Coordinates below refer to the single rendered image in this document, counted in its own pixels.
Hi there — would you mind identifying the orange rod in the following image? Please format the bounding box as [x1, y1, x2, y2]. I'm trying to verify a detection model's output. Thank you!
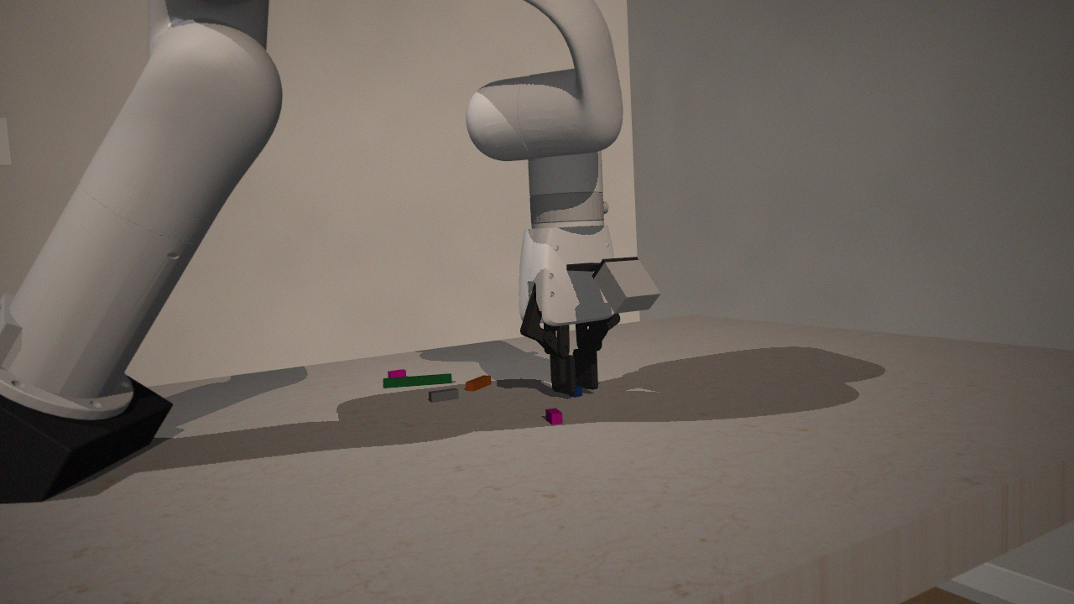
[466, 375, 491, 392]

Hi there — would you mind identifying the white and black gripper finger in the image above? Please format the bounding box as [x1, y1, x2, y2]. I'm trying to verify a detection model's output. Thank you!
[520, 284, 576, 394]
[574, 313, 620, 390]

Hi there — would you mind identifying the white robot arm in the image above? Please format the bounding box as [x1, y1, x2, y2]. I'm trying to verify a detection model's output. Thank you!
[0, 0, 623, 420]

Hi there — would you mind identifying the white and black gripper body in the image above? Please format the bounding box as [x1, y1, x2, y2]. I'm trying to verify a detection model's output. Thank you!
[519, 221, 614, 326]

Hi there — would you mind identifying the dark grey rod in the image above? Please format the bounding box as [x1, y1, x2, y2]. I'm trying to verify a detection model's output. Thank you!
[429, 388, 459, 403]

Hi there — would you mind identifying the green rod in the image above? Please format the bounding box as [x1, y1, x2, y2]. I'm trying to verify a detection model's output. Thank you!
[383, 373, 452, 388]

